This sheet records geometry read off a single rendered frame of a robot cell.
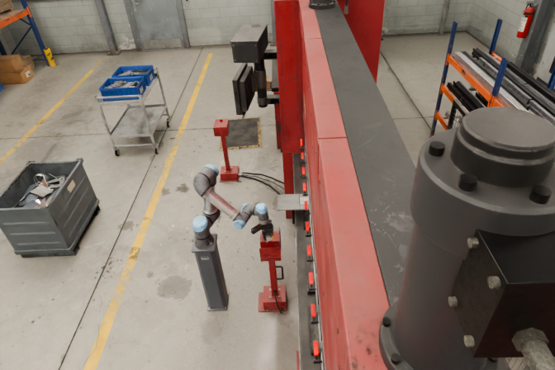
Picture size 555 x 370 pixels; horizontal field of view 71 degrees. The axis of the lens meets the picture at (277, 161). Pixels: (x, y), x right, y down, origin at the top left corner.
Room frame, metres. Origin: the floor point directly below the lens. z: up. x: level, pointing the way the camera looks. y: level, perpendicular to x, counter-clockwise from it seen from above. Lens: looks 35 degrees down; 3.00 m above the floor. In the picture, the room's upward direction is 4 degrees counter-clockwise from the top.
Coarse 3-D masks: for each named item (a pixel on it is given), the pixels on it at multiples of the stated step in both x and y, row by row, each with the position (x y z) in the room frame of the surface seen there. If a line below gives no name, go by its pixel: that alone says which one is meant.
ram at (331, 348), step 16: (304, 64) 2.68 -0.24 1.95; (304, 80) 2.73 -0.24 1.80; (304, 96) 2.78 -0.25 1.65; (304, 112) 2.83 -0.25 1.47; (304, 128) 2.89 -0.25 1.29; (320, 208) 1.16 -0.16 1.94; (320, 224) 1.15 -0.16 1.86; (320, 240) 1.13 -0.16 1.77; (320, 256) 1.12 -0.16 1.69; (320, 272) 1.11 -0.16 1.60; (320, 288) 1.10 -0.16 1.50; (320, 304) 1.08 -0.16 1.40; (320, 320) 1.07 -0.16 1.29; (336, 336) 0.60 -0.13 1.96; (336, 352) 0.58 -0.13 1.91; (336, 368) 0.56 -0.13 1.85
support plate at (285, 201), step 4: (280, 196) 2.35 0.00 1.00; (284, 196) 2.35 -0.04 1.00; (288, 196) 2.34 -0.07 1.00; (292, 196) 2.34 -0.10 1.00; (296, 196) 2.34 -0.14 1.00; (300, 196) 2.34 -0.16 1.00; (304, 196) 2.33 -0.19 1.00; (280, 200) 2.30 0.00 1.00; (284, 200) 2.30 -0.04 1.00; (288, 200) 2.29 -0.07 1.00; (292, 200) 2.29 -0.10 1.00; (296, 200) 2.29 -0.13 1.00; (280, 204) 2.25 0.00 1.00; (284, 204) 2.25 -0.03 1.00; (288, 204) 2.25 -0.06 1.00; (292, 204) 2.24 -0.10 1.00; (296, 204) 2.24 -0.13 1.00; (280, 208) 2.21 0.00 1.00; (284, 208) 2.20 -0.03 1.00; (288, 208) 2.20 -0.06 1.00; (292, 208) 2.20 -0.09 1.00; (296, 208) 2.19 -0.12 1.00; (300, 208) 2.19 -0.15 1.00; (304, 208) 2.19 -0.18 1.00; (308, 208) 2.18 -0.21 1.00
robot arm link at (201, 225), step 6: (198, 216) 2.17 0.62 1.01; (204, 216) 2.16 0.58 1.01; (192, 222) 2.12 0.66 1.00; (198, 222) 2.11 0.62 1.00; (204, 222) 2.10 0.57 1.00; (210, 222) 2.15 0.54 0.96; (192, 228) 2.10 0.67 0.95; (198, 228) 2.07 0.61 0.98; (204, 228) 2.08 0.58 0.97; (198, 234) 2.07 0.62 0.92; (204, 234) 2.07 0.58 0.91
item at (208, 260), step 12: (192, 252) 2.04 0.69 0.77; (204, 252) 2.03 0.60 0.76; (216, 252) 2.11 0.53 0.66; (204, 264) 2.04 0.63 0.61; (216, 264) 2.06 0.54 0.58; (204, 276) 2.04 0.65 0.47; (216, 276) 2.05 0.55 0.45; (204, 288) 2.06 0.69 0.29; (216, 288) 2.04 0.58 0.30; (216, 300) 2.04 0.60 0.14; (228, 300) 2.13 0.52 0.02
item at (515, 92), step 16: (464, 64) 3.71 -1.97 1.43; (480, 64) 3.65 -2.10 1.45; (496, 64) 3.57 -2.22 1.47; (512, 64) 3.54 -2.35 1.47; (480, 80) 3.34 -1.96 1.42; (512, 80) 3.19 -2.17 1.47; (528, 80) 3.20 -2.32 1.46; (512, 96) 2.94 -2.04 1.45; (528, 96) 2.88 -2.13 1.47; (544, 96) 2.93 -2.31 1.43; (544, 112) 2.59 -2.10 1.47
